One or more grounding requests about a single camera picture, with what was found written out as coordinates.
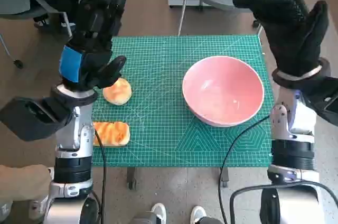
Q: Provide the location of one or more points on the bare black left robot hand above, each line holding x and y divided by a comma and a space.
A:
92, 49

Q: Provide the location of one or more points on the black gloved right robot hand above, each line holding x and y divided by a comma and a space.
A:
285, 28

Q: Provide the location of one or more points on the round toy bread bun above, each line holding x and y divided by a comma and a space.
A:
118, 94

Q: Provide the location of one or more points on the rectangular toy bread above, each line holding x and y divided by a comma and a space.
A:
113, 134

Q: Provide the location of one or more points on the pink bowl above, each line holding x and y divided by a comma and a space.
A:
223, 92

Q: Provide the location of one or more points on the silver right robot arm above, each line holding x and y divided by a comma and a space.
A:
293, 155

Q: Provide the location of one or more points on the green cutting mat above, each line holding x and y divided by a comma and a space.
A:
158, 76

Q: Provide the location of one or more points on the black table leg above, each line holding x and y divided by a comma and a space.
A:
224, 177
131, 179

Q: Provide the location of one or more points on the person in beige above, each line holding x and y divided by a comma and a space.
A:
21, 187

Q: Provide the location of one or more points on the white sneaker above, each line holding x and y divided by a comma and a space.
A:
159, 212
198, 213

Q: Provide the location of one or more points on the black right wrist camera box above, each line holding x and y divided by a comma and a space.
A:
322, 100

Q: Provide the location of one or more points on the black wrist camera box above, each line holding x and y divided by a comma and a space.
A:
322, 100
31, 121

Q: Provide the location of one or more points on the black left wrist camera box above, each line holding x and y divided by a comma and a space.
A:
31, 121

